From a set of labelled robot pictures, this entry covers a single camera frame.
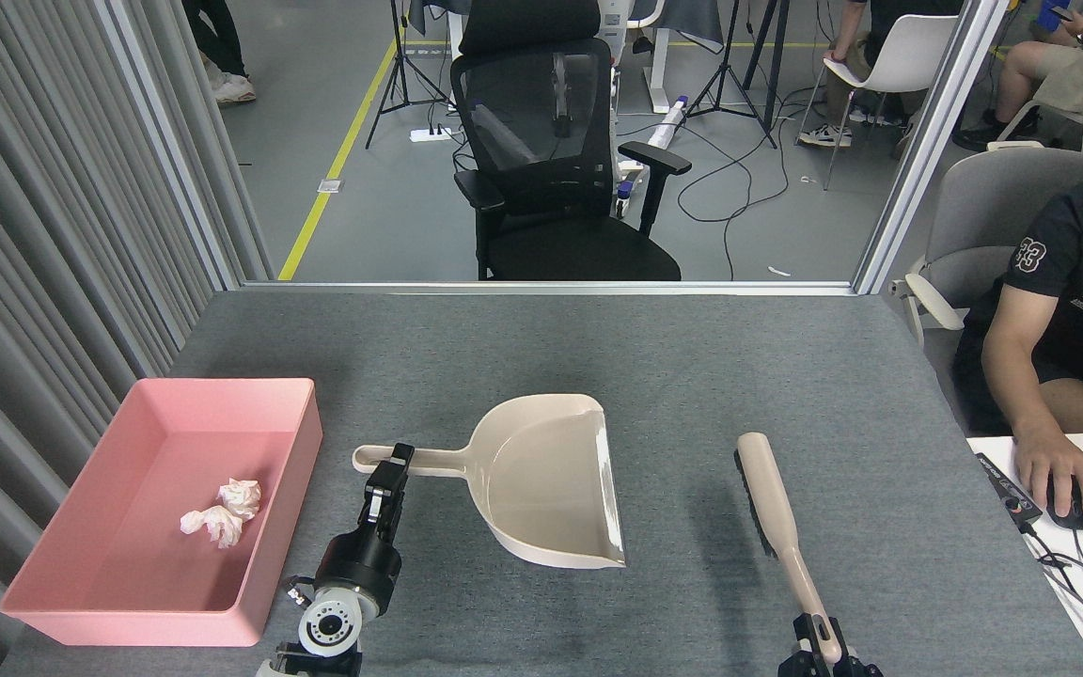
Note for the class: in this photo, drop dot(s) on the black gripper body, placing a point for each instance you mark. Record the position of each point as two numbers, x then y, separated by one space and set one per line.
363 562

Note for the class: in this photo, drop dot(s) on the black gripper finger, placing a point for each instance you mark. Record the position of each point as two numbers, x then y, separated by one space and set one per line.
370 512
800 666
396 475
859 669

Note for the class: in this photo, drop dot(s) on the white paper ball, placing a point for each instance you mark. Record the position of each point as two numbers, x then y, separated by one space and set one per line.
217 525
241 498

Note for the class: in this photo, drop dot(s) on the beige plastic dustpan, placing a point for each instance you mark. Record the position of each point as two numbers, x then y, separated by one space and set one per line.
541 480

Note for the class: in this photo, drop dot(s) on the beige hand brush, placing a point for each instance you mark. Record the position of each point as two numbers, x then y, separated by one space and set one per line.
767 489

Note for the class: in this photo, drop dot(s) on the black computer mouse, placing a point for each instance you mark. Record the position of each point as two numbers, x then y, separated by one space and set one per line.
1070 519

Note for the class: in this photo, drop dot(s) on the pink plastic bin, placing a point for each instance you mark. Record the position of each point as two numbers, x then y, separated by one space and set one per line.
147 583

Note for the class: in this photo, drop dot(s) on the person's right hand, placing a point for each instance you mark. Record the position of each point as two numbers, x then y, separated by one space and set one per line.
1054 465

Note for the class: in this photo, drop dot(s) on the floor socket plate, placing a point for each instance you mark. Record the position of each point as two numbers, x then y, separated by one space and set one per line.
331 186

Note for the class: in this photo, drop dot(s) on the white power strip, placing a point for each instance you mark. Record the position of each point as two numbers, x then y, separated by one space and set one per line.
431 134

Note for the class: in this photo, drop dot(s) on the black mesh office chair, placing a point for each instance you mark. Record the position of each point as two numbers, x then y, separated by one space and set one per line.
541 141

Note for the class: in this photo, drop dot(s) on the black tripod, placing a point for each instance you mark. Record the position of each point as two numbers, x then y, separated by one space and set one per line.
725 75
400 66

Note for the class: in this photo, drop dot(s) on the grey pleated curtain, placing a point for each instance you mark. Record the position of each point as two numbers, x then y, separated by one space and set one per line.
24 235

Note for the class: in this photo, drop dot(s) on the white and purple tube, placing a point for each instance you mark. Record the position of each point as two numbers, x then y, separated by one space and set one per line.
666 124

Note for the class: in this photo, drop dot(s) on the standing person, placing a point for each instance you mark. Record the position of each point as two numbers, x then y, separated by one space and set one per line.
222 47

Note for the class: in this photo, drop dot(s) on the grey padded chair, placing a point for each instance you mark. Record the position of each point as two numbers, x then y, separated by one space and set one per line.
988 216

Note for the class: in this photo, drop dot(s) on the white desk stand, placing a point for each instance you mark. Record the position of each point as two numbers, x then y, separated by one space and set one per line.
659 66

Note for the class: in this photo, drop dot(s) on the person on white chair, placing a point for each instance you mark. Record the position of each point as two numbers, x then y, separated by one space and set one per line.
847 85

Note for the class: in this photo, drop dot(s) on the white plastic chair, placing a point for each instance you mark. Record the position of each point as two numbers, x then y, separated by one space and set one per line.
908 56

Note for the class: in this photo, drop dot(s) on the silver frame rail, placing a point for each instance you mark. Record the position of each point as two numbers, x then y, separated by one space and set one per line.
551 288

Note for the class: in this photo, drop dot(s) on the slim silver frame post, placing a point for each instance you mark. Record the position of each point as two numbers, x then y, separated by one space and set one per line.
170 141

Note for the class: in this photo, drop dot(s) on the wide silver frame post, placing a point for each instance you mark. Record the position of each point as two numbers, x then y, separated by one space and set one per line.
936 141

